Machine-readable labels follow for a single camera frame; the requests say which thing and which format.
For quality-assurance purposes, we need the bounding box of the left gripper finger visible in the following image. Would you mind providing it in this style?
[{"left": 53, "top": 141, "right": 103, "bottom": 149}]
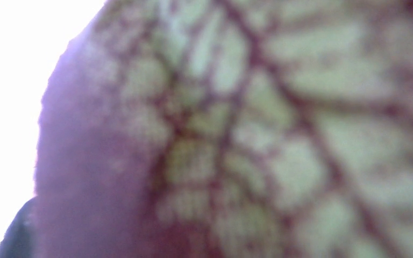
[{"left": 0, "top": 198, "right": 35, "bottom": 258}]

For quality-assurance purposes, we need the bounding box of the pale pink rose stem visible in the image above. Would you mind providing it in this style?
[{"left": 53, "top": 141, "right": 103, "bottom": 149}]
[{"left": 35, "top": 0, "right": 413, "bottom": 257}]

